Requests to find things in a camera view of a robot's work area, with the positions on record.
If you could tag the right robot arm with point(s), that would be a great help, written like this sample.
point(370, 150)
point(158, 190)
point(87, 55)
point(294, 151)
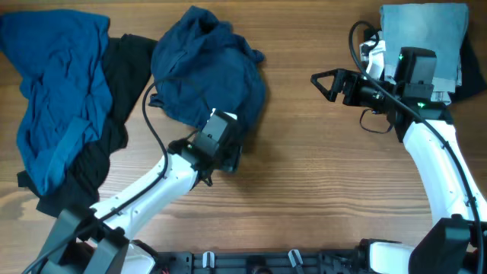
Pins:
point(457, 241)

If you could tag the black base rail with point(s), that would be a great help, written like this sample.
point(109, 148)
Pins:
point(292, 261)

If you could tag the bright blue garment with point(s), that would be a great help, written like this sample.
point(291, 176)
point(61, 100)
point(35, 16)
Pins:
point(58, 54)

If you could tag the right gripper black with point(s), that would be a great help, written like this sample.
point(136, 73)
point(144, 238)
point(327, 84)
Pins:
point(350, 87)

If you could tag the folded light blue jeans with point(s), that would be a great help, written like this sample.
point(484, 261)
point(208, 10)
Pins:
point(439, 27)

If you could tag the navy blue shorts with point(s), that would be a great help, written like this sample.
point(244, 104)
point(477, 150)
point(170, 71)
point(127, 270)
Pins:
point(201, 65)

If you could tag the black garment left pile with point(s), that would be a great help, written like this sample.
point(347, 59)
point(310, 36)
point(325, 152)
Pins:
point(126, 66)

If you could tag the black garment under jeans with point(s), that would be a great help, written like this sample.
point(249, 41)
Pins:
point(469, 80)

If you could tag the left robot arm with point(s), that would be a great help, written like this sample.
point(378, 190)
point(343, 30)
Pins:
point(97, 239)

